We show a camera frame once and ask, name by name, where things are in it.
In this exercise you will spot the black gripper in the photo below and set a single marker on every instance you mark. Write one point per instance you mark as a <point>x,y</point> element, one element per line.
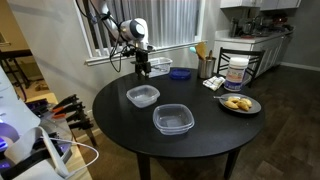
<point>142,60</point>

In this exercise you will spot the large clear plastic lunchbox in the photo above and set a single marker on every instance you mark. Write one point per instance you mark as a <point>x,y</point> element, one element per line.
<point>173,119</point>

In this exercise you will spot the clear rectangular storage bin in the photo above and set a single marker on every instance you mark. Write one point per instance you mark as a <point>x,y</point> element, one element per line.
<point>162,68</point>

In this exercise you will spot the blue plastic lid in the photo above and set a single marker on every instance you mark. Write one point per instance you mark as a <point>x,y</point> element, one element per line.
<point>180,73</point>

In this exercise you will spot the white window sill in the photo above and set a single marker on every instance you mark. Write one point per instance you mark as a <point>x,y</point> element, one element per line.
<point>180,45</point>

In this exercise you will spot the teal utensil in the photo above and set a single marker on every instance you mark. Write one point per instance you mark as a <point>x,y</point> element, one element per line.
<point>192,50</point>

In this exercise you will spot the white vertical window blinds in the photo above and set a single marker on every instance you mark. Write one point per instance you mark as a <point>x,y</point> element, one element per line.
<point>173,20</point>

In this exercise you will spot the wooden spatula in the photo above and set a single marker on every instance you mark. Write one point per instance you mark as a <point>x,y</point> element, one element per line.
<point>201,50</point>

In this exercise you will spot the metal utensil holder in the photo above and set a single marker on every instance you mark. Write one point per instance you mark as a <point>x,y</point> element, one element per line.
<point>206,68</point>

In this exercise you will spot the folded patterned napkin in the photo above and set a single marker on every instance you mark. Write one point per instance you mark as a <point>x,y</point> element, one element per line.
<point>213,82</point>

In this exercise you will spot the silver fork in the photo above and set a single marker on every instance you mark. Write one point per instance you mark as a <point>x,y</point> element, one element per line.
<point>218,97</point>

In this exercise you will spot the black orange bar clamp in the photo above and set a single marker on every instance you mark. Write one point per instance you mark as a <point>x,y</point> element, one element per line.
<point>71,108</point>
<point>81,125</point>
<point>66,100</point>

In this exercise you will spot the black table leg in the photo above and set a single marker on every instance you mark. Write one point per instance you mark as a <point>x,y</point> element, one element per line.
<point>143,166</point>
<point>231,165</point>

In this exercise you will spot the white wipes canister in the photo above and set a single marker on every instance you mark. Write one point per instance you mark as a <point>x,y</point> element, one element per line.
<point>236,74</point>

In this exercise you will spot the golden baked pastry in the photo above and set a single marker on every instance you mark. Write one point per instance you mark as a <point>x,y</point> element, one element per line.
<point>243,105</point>
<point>247,101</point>
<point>231,104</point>
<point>233,99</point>

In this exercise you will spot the black wooden chair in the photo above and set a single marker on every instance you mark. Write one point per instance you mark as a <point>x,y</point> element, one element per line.
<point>240,53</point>

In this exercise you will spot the brown object on floor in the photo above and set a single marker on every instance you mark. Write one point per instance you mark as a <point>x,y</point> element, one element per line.
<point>41,87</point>

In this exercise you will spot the black coffee maker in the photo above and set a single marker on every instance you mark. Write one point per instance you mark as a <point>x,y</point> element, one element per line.
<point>234,27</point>

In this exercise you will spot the purple black tool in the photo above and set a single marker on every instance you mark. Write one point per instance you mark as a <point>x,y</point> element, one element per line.
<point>38,106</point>

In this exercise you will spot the metal pot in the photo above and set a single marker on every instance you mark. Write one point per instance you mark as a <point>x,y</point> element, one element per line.
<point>248,27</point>

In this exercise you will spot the gray plate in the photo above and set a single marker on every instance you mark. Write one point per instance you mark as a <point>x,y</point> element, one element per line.
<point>255,107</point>

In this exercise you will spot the white kitchen counter cabinet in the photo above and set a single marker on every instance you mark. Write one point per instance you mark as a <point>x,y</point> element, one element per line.
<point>270,50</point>

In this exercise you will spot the black metal rack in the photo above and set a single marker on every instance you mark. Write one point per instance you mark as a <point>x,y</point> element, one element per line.
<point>15,54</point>

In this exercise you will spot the white equipment housing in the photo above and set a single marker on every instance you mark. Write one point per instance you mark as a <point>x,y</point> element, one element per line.
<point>16,115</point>

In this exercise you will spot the red kitchen item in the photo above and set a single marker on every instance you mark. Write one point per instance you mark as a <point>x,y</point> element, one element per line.
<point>279,20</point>

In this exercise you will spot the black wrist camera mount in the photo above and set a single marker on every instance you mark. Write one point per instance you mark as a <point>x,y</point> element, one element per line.
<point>129,51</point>

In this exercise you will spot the white wall cabinets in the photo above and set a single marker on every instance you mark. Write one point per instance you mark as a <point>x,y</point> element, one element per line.
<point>260,3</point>

